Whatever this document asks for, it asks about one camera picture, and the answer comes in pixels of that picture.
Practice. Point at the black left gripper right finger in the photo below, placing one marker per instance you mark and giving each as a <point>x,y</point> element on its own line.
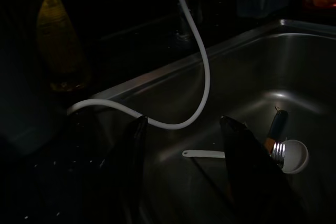
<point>249,176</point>

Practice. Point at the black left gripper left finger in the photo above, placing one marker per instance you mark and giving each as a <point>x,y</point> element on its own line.
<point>135,155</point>

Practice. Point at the steel fork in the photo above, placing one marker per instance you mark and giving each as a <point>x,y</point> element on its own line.
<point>279,151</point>

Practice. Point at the stainless steel sink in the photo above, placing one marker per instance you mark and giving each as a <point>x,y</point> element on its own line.
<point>262,77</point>

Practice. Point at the yellow dish soap bottle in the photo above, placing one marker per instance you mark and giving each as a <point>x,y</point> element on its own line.
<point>63,51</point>

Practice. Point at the chrome faucet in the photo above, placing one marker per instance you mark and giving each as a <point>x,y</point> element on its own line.
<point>197,6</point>

